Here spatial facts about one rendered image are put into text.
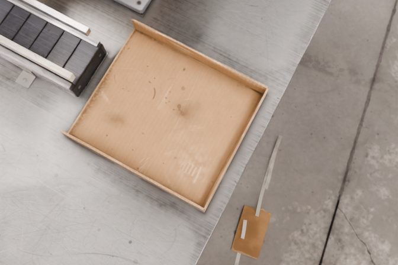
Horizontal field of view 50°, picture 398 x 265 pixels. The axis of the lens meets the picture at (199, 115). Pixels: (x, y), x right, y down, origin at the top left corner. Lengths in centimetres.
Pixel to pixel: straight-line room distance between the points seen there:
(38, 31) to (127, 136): 26
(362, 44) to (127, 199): 136
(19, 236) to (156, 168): 27
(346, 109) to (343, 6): 46
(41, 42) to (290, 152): 111
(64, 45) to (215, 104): 31
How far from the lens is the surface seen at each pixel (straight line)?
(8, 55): 89
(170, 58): 87
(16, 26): 91
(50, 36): 88
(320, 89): 180
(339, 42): 190
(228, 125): 83
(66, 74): 80
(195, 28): 90
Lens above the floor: 164
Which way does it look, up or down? 75 degrees down
